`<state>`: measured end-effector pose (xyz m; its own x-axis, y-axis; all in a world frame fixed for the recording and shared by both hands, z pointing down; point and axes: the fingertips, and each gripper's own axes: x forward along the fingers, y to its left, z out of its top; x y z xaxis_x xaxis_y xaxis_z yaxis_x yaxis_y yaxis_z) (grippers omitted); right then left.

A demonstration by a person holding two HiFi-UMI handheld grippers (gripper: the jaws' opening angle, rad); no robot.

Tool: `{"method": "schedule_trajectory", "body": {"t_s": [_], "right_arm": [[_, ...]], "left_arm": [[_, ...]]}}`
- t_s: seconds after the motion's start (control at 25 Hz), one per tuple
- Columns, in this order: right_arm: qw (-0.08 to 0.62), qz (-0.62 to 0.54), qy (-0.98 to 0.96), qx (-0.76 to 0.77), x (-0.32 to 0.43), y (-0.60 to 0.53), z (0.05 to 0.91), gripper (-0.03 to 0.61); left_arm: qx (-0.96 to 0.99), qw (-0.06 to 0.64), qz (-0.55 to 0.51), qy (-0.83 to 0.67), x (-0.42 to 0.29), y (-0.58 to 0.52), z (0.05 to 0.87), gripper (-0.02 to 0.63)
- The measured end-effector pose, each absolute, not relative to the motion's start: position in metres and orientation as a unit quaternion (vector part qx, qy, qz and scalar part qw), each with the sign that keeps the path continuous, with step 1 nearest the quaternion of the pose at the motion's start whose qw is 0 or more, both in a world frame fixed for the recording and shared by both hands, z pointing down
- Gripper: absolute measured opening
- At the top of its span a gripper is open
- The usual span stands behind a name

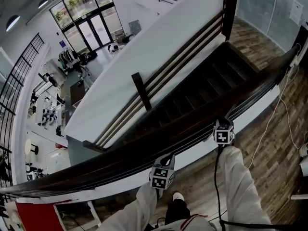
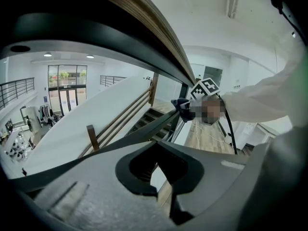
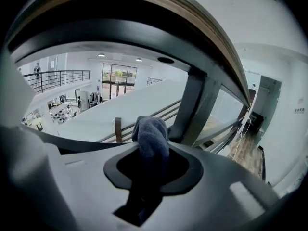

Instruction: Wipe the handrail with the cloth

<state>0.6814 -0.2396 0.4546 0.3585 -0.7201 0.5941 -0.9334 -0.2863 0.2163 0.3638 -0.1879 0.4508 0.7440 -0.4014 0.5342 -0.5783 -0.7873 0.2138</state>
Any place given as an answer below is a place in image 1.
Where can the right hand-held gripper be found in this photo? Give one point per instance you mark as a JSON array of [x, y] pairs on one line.
[[222, 136]]

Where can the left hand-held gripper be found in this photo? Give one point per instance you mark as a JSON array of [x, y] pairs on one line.
[[159, 179]]

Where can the dark wooden handrail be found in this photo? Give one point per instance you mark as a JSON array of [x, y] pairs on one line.
[[120, 163]]

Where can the person's right forearm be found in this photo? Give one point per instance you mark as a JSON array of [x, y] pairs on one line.
[[238, 182]]

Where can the person's white shoe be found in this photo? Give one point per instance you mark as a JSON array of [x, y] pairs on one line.
[[178, 196]]

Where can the dark staircase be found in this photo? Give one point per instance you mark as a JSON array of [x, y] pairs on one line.
[[204, 80]]

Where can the person's black trousers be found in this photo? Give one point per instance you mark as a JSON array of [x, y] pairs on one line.
[[176, 210]]

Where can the person's white jacket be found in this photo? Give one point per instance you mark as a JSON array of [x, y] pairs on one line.
[[197, 224]]

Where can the small white device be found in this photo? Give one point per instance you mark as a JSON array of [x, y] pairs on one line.
[[303, 149]]

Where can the white charger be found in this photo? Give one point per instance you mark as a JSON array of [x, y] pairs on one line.
[[294, 61]]

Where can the white furniture unit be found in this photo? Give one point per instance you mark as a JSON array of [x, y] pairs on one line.
[[303, 177]]

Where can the dark low table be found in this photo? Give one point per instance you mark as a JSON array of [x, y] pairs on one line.
[[77, 94]]

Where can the white work table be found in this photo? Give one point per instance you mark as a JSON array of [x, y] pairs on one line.
[[47, 112]]

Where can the black round stool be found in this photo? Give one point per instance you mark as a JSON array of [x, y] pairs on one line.
[[34, 150]]

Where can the grey panel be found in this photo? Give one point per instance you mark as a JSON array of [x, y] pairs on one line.
[[134, 27]]

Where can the white paper notice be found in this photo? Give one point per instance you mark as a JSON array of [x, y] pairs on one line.
[[296, 11]]

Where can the round white table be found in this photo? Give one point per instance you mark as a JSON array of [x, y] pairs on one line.
[[28, 150]]

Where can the red top table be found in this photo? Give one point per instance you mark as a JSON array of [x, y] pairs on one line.
[[36, 215]]

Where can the white locker cabinet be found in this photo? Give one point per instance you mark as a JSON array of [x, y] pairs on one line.
[[54, 67]]

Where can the glass entrance door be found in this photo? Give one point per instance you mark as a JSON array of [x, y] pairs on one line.
[[93, 32]]

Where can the large window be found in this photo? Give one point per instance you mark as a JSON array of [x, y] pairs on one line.
[[79, 3]]

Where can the black dome pendant lamp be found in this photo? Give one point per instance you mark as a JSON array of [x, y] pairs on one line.
[[13, 22], [43, 3]]

